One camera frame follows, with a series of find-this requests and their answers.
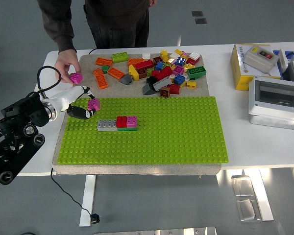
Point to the person's right hand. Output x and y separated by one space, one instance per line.
66 63

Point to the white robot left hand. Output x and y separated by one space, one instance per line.
66 96

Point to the person's left hand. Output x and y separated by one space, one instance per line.
153 2

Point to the magenta square toy brick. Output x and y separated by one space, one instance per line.
132 121
93 104
76 78
178 69

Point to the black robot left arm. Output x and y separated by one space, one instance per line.
22 115

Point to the person's right forearm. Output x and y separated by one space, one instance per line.
58 27

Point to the orange small toy brick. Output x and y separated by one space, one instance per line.
98 72

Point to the orange long toy brick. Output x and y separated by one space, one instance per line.
115 73
133 61
104 61
101 81

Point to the small dark green toy brick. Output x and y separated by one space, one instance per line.
105 68

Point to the yellow tall toy brick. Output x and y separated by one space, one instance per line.
164 55

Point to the small white toy brick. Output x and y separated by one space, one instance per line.
146 55

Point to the lime green long toy brick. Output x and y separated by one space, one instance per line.
120 57

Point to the yellow small toy brick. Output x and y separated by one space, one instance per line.
178 52
191 84
189 66

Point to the dark red toy brick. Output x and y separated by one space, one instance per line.
158 59

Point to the cream white toy brick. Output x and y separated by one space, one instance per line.
173 56

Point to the light pink toy brick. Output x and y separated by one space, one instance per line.
185 54

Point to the red square toy brick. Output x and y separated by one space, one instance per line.
121 121
174 88

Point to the red long toy brick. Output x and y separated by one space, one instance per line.
145 64

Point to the small blue toy brick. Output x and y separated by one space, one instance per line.
159 65

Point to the blue and white toy brick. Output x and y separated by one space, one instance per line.
180 60

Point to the white square toy brick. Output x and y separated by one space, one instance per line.
194 55

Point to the yellow curved toy brick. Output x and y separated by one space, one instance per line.
133 72

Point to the green flat toy brick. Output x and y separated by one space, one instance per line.
127 129

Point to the red flat toy brick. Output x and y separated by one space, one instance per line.
192 61

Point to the dark brown toy brick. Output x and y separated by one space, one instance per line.
142 73

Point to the large red toy brick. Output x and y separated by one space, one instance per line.
163 73

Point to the black toy brick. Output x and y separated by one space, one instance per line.
150 80

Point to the blue square toy brick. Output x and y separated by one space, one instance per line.
179 78

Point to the dark green long toy brick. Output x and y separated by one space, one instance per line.
196 71

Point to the grey long sloped toy brick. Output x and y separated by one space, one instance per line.
161 83

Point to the dark grey sloped toy brick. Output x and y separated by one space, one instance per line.
148 88

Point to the brown square toy brick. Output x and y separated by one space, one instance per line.
164 92

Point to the green studded baseplate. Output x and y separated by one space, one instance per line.
161 137

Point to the person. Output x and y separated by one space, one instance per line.
117 24

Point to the dark floor plate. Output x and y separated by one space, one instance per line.
197 13
201 21

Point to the grey-brown table mat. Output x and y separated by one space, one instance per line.
134 91

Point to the white table leg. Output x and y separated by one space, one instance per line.
262 195
87 200

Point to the yellow cardboard box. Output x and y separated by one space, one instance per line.
240 71

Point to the black plug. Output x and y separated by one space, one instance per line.
95 218

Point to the blue packaging box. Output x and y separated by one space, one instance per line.
291 54

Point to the white distribution box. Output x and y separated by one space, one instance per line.
274 102

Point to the white switch plate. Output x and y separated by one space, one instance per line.
283 58

